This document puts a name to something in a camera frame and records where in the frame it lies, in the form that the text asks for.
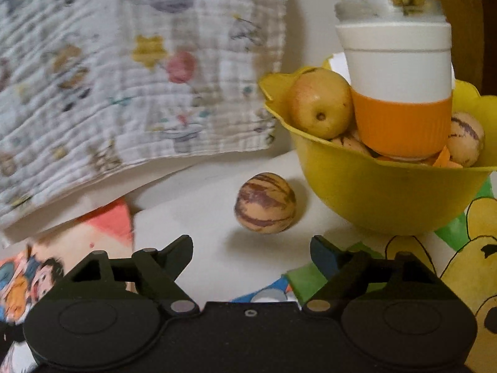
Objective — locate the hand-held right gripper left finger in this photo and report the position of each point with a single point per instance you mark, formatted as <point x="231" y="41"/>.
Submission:
<point x="182" y="250"/>

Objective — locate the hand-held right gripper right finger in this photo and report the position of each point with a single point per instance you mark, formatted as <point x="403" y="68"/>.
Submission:
<point x="322" y="252"/>

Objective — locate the striped pepino melon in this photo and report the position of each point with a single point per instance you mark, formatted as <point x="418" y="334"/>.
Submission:
<point x="349" y="143"/>
<point x="265" y="203"/>
<point x="464" y="140"/>

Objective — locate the yellow bowl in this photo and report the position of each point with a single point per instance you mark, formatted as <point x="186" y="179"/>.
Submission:
<point x="380" y="198"/>

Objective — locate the yellow apple in bowl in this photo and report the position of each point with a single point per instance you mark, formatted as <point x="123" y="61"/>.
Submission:
<point x="320" y="103"/>

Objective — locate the yellow bear printed mat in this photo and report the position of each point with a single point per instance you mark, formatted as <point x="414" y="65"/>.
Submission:
<point x="473" y="264"/>

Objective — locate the orange fruit piece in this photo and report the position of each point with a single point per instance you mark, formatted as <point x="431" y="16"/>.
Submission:
<point x="446" y="159"/>

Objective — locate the comic printed cloth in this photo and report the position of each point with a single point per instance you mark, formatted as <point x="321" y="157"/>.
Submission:
<point x="23" y="279"/>

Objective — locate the white printed muslin blanket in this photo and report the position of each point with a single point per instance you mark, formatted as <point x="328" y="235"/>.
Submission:
<point x="116" y="85"/>

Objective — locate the white and orange cup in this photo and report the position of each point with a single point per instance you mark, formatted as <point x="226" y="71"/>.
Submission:
<point x="400" y="85"/>

